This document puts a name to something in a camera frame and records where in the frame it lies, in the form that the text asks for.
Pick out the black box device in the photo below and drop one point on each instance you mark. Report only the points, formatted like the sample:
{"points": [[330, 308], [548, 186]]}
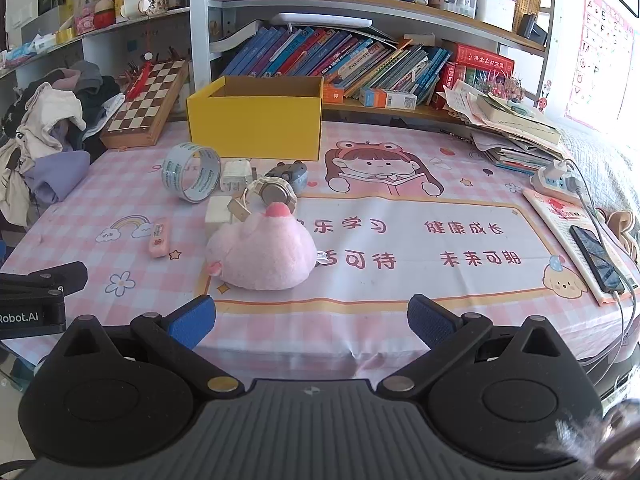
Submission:
{"points": [[531, 27]]}

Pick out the pink booklet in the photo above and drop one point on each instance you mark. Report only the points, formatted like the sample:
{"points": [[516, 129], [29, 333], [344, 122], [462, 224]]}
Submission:
{"points": [[555, 210]]}

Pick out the grey bed blanket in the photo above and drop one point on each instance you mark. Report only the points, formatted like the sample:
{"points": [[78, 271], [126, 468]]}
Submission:
{"points": [[605, 165]]}

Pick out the small white box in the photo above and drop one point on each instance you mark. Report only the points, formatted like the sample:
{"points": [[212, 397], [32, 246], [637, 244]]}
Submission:
{"points": [[216, 212]]}

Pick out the alphabet wall poster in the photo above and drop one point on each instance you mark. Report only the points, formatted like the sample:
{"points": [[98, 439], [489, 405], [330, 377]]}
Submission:
{"points": [[600, 60]]}

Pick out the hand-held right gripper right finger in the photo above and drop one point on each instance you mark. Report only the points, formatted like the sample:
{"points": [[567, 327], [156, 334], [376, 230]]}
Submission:
{"points": [[429, 321]]}

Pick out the thick red dictionary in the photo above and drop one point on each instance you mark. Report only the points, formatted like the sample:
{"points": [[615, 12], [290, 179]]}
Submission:
{"points": [[485, 60]]}

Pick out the wooden chessboard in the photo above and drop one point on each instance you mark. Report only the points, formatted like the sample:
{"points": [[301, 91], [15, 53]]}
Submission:
{"points": [[145, 105]]}

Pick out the pink plush toy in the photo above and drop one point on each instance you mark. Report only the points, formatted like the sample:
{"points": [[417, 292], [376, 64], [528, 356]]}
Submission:
{"points": [[260, 255]]}

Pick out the pile of clothes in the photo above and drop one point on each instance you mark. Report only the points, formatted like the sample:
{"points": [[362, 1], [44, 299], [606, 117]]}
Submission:
{"points": [[45, 125]]}

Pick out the stack of papers and books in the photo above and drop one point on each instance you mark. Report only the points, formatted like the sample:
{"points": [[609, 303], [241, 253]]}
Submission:
{"points": [[515, 130]]}

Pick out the white power strip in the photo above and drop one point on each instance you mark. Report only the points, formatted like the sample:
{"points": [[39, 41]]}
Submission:
{"points": [[545, 182]]}

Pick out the white plug adapter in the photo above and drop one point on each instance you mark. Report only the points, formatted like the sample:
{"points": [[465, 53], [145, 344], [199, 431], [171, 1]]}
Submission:
{"points": [[561, 169]]}

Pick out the clear tape roll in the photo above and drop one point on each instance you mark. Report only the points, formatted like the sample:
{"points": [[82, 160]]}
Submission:
{"points": [[175, 176]]}

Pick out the orange and white carton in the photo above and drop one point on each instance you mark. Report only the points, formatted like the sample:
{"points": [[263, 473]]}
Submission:
{"points": [[387, 99]]}

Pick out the white charger adapter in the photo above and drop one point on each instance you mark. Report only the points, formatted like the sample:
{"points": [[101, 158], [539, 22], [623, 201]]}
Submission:
{"points": [[235, 175]]}

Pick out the beige cloth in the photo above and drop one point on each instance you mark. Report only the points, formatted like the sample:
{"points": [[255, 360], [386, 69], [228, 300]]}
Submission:
{"points": [[622, 227]]}

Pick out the pink eraser case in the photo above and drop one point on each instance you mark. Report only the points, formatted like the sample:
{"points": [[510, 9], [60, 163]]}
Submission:
{"points": [[159, 240]]}

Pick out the red round figurine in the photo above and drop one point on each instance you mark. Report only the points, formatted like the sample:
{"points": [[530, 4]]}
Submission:
{"points": [[104, 15]]}

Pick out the white storage container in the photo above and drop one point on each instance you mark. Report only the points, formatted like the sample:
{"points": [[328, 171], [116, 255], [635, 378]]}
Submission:
{"points": [[495, 10]]}

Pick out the white wrist watch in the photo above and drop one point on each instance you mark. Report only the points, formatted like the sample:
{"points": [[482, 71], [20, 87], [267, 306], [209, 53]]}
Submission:
{"points": [[272, 191]]}

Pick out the row of leaning books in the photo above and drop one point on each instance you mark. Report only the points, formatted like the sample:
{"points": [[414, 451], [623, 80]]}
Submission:
{"points": [[320, 55]]}

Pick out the black smartphone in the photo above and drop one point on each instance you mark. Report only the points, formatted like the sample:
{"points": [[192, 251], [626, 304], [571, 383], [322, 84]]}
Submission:
{"points": [[597, 257]]}

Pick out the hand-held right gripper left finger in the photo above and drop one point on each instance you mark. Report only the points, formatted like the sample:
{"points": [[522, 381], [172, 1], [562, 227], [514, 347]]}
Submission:
{"points": [[192, 320]]}

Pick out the white and wood shelf unit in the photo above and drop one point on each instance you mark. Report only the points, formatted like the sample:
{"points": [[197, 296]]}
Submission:
{"points": [[200, 35]]}

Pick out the small orange box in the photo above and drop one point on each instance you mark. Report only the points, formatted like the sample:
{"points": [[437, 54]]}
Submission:
{"points": [[333, 94]]}

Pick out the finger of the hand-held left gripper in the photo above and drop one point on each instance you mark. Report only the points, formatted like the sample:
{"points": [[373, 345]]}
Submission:
{"points": [[60, 277]]}

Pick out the bunch of colourful pins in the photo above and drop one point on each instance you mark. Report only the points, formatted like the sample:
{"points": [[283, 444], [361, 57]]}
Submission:
{"points": [[500, 87]]}

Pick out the red tassel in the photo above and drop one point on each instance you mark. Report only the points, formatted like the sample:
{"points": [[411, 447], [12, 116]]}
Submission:
{"points": [[139, 80]]}

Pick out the yellow cardboard box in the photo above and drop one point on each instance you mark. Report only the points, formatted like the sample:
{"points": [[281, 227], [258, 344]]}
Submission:
{"points": [[255, 125]]}

